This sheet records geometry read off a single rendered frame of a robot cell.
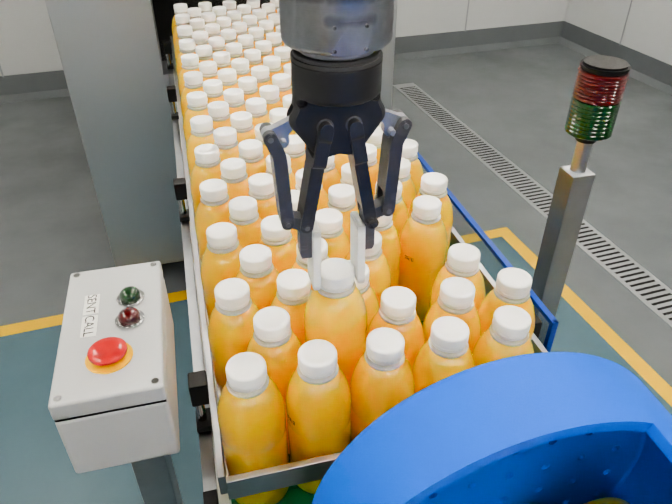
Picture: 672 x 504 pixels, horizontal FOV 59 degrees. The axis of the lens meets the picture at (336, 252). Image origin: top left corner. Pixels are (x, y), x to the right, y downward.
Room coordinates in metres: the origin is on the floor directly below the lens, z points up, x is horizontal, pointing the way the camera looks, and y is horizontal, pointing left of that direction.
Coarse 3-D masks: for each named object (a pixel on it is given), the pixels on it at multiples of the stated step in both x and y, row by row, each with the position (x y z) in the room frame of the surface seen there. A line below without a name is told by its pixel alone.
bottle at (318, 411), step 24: (288, 384) 0.42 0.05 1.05; (312, 384) 0.40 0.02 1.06; (336, 384) 0.41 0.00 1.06; (288, 408) 0.41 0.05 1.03; (312, 408) 0.39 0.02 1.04; (336, 408) 0.40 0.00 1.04; (288, 432) 0.41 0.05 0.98; (312, 432) 0.39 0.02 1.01; (336, 432) 0.39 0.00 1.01; (312, 456) 0.39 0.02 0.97
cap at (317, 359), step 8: (304, 344) 0.43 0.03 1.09; (312, 344) 0.43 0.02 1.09; (320, 344) 0.43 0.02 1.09; (328, 344) 0.43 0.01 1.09; (304, 352) 0.42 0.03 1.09; (312, 352) 0.42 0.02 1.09; (320, 352) 0.42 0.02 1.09; (328, 352) 0.42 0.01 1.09; (336, 352) 0.42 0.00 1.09; (304, 360) 0.41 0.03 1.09; (312, 360) 0.41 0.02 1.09; (320, 360) 0.41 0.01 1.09; (328, 360) 0.41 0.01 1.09; (336, 360) 0.42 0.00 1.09; (304, 368) 0.41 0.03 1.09; (312, 368) 0.40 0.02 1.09; (320, 368) 0.40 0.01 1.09; (328, 368) 0.41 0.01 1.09; (312, 376) 0.40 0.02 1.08; (320, 376) 0.40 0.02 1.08
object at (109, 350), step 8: (96, 344) 0.41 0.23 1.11; (104, 344) 0.41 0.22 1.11; (112, 344) 0.41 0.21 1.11; (120, 344) 0.41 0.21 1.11; (88, 352) 0.40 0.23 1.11; (96, 352) 0.40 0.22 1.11; (104, 352) 0.40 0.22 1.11; (112, 352) 0.40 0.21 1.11; (120, 352) 0.40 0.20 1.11; (96, 360) 0.39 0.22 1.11; (104, 360) 0.39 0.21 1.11; (112, 360) 0.39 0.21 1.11
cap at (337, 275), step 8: (328, 264) 0.50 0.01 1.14; (336, 264) 0.50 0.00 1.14; (344, 264) 0.50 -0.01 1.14; (352, 264) 0.50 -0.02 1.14; (328, 272) 0.48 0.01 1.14; (336, 272) 0.48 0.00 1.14; (344, 272) 0.48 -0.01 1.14; (352, 272) 0.48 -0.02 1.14; (328, 280) 0.47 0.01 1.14; (336, 280) 0.47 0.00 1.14; (344, 280) 0.47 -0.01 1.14; (352, 280) 0.48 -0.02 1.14; (328, 288) 0.47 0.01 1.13; (336, 288) 0.47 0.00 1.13; (344, 288) 0.47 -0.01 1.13
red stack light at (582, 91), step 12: (588, 72) 0.78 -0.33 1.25; (576, 84) 0.79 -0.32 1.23; (588, 84) 0.77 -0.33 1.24; (600, 84) 0.76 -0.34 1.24; (612, 84) 0.76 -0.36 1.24; (624, 84) 0.77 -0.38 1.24; (576, 96) 0.78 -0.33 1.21; (588, 96) 0.77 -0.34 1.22; (600, 96) 0.76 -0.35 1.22; (612, 96) 0.76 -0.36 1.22
